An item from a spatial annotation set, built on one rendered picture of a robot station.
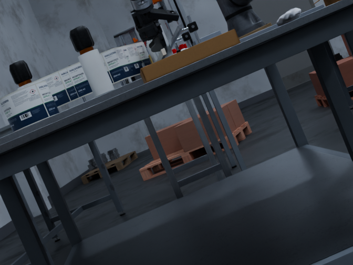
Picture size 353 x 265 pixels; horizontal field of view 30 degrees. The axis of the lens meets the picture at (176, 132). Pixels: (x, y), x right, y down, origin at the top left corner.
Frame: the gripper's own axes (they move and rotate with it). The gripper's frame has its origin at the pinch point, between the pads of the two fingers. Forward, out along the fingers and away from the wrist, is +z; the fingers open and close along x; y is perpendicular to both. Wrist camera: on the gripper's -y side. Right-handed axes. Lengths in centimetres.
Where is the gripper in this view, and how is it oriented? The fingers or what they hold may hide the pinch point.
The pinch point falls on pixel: (166, 51)
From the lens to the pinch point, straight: 249.2
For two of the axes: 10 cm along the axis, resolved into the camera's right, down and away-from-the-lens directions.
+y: -9.2, 3.9, -0.4
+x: 2.4, 4.9, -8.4
